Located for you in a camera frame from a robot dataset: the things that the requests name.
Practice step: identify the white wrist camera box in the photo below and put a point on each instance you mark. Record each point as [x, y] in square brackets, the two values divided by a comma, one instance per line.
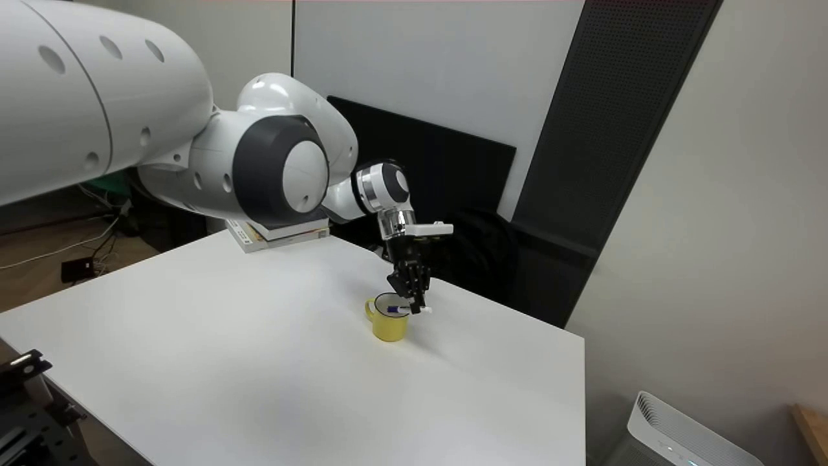
[429, 228]

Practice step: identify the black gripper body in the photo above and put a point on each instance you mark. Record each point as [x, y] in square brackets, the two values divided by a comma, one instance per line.
[409, 259]

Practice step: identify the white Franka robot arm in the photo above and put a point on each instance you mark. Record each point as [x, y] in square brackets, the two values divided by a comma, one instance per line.
[131, 112]

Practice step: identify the wooden side table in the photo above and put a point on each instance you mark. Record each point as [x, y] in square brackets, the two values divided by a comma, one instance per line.
[817, 435]

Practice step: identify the small black floor box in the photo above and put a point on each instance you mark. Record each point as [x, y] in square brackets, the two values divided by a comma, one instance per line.
[78, 268]

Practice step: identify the white bin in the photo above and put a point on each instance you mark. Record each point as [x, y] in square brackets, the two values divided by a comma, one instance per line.
[673, 435]

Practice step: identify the yellow enamel cup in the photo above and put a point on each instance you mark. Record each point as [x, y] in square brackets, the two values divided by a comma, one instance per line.
[390, 328]

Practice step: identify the white marker with blue cap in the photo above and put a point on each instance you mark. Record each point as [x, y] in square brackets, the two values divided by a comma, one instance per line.
[393, 308]

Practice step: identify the stack of books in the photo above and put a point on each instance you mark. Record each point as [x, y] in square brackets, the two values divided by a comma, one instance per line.
[259, 240]

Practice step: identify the black metal clamp mount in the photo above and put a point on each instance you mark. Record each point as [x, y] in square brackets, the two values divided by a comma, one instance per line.
[29, 423]

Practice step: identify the green cloth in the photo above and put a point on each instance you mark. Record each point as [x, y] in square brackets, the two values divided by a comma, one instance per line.
[107, 184]

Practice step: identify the dark grey pillar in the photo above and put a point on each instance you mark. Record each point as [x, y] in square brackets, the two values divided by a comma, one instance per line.
[603, 131]

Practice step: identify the black speaker box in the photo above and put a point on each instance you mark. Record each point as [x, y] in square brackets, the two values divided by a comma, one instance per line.
[164, 228]

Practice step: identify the large black panel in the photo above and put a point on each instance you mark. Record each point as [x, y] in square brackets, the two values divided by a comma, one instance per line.
[468, 171]

